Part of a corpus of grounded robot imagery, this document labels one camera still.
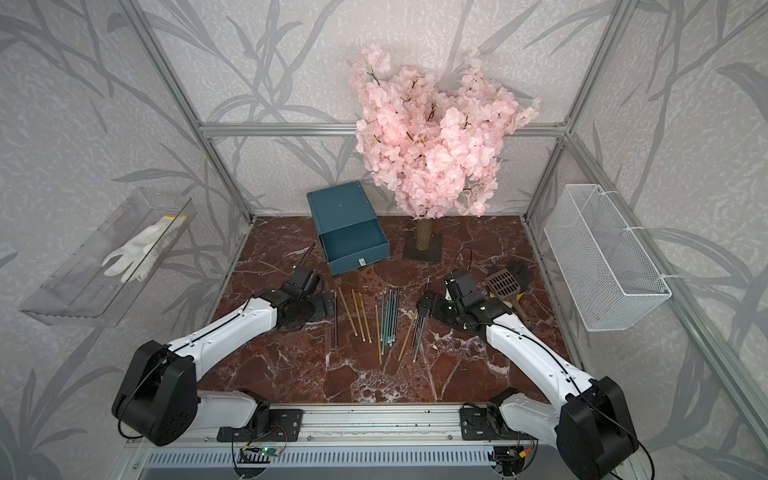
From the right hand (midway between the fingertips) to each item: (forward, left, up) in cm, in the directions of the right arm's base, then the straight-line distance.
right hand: (427, 307), depth 83 cm
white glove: (+3, +67, +22) cm, 71 cm away
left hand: (+2, +31, -5) cm, 31 cm away
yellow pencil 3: (+8, +21, -11) cm, 25 cm away
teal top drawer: (+15, +20, +10) cm, 27 cm away
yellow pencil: (+4, +25, -10) cm, 27 cm away
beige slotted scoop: (+10, -27, -8) cm, 30 cm away
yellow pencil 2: (-4, +19, -11) cm, 22 cm away
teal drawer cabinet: (+30, +27, +11) cm, 42 cm away
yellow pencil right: (-4, +6, -11) cm, 13 cm away
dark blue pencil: (-4, +2, -11) cm, 12 cm away
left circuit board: (-32, +39, -10) cm, 51 cm away
